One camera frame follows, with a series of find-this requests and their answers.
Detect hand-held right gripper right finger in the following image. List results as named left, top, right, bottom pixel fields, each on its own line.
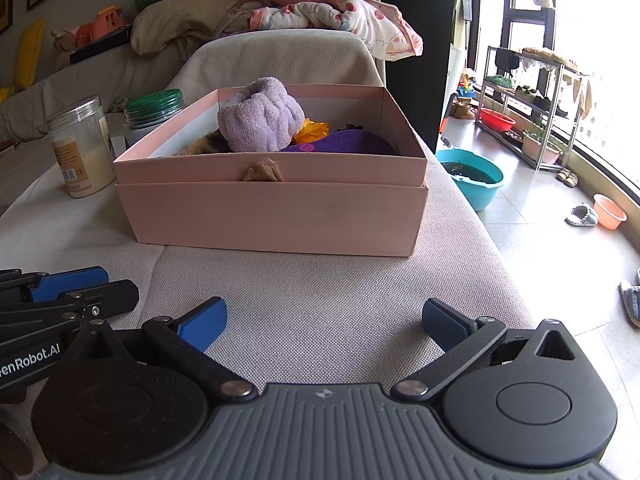
left=391, top=298, right=583, bottom=404

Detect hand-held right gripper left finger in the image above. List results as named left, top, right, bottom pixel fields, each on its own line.
left=70, top=297, right=257, bottom=404

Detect beige plush toy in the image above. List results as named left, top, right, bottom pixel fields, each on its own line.
left=50, top=30, right=76, bottom=68

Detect blue grey slipper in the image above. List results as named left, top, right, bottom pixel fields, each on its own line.
left=619, top=270, right=640, bottom=328

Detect beige pillow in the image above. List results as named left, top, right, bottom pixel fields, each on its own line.
left=131, top=0, right=236, bottom=57

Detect jar with green lid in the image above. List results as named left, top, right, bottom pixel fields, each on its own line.
left=122, top=87, right=185, bottom=151

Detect pink plastic toy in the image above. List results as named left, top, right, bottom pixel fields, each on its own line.
left=70, top=6, right=132, bottom=43

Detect small orange basin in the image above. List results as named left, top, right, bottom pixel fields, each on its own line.
left=593, top=194, right=628, bottom=231

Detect yellow fabric flower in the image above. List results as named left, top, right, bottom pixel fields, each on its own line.
left=292, top=118, right=332, bottom=146

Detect yellow pillow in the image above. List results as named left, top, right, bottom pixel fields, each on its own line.
left=12, top=17, right=46, bottom=93

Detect teal plastic basin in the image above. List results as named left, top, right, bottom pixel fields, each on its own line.
left=435, top=148, right=506, bottom=212

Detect purple fluffy headband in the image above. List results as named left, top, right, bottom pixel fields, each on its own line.
left=216, top=76, right=307, bottom=153

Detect metal shelf rack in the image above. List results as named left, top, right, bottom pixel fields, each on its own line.
left=482, top=46, right=593, bottom=171

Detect purple felt piece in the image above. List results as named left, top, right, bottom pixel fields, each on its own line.
left=280, top=129, right=398, bottom=156

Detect red plastic basin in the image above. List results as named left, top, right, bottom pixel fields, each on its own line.
left=479, top=108, right=517, bottom=133

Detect floral pink blanket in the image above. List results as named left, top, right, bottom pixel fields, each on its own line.
left=215, top=0, right=425, bottom=62

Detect brown boots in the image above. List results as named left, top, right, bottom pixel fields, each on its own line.
left=452, top=97, right=478, bottom=121

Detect dark flat box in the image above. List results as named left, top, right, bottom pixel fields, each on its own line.
left=69, top=25, right=133, bottom=66

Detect pink cardboard box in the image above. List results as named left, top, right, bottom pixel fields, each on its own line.
left=112, top=84, right=430, bottom=258

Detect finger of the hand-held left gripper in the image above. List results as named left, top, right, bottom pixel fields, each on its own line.
left=0, top=266, right=110, bottom=307
left=0, top=280, right=140, bottom=336

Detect plant pot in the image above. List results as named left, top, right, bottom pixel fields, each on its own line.
left=522, top=127, right=563, bottom=166

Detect leopard fur tail keychain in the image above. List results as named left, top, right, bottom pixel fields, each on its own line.
left=175, top=129, right=232, bottom=156

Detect grey covered sofa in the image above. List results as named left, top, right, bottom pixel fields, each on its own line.
left=0, top=30, right=388, bottom=161

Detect clear jar with silver lid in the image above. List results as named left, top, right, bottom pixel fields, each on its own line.
left=46, top=96, right=117, bottom=199

